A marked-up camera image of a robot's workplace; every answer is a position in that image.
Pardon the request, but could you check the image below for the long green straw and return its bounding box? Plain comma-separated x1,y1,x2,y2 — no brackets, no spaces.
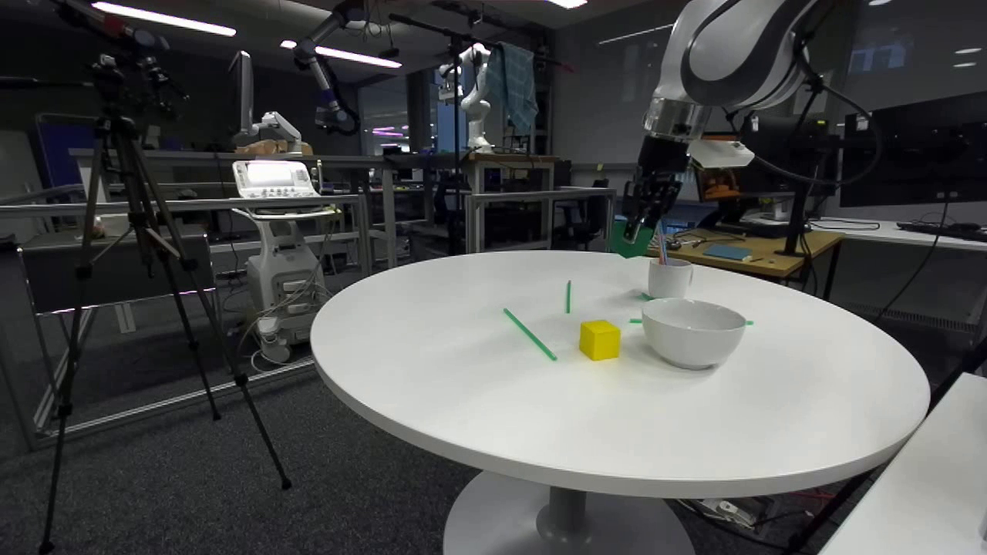
498,305,560,367

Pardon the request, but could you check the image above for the teal hanging cloth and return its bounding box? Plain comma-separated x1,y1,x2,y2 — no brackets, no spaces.
490,42,540,146

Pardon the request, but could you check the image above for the white bowl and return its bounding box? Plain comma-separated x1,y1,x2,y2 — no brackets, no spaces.
637,296,748,372

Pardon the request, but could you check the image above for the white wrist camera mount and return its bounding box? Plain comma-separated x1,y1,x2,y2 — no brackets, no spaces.
697,134,758,173

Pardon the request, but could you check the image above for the long ceiling light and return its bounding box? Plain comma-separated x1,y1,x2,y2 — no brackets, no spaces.
276,37,404,74
89,0,240,41

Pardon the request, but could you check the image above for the white desk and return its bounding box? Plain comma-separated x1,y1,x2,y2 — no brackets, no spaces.
817,369,987,555

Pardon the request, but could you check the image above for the metal workbench frame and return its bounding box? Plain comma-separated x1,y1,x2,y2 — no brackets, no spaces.
459,152,623,257

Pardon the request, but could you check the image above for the yellow block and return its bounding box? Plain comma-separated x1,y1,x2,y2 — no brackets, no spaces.
578,317,626,364

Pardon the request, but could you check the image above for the monitor with orange screen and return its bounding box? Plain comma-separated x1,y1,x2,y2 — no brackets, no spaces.
694,164,748,207

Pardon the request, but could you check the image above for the black tripod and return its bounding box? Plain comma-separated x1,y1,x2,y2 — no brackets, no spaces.
35,58,296,555

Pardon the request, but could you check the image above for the white cup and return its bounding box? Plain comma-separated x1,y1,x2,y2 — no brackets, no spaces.
644,257,697,301

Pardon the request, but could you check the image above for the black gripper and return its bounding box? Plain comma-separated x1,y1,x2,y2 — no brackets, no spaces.
614,135,692,251

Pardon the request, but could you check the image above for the white table pedestal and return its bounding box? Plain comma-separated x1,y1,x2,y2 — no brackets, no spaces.
440,468,700,555

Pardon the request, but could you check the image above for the blue pad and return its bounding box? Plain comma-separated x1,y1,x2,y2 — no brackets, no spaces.
700,240,755,263

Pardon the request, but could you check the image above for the wooden desk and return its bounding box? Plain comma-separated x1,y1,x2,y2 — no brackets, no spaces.
620,229,844,286

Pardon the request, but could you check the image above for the white medical cart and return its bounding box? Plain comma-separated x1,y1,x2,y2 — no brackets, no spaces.
224,153,344,369

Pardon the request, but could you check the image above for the large black monitor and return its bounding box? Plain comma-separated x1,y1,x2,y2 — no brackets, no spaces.
836,92,987,212

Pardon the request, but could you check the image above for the crumpled bag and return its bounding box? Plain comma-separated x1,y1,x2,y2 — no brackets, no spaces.
232,108,307,164

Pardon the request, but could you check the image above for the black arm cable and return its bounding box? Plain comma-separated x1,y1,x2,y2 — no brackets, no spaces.
738,55,887,191

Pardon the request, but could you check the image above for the black camera on tripod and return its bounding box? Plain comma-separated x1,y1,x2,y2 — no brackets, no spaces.
53,0,175,117

